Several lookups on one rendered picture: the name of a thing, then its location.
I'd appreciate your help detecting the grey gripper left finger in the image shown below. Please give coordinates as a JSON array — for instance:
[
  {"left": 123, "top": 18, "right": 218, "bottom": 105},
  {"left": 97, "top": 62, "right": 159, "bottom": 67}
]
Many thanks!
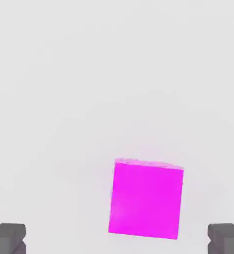
[{"left": 0, "top": 223, "right": 27, "bottom": 254}]

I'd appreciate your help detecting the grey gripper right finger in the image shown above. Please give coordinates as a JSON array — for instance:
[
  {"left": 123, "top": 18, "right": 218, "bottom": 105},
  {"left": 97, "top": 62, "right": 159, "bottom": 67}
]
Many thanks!
[{"left": 207, "top": 223, "right": 234, "bottom": 254}]

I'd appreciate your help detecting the small magenta cube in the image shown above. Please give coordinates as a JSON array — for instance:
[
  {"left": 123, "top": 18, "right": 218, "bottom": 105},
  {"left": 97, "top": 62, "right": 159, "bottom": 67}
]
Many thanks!
[{"left": 108, "top": 157, "right": 185, "bottom": 240}]

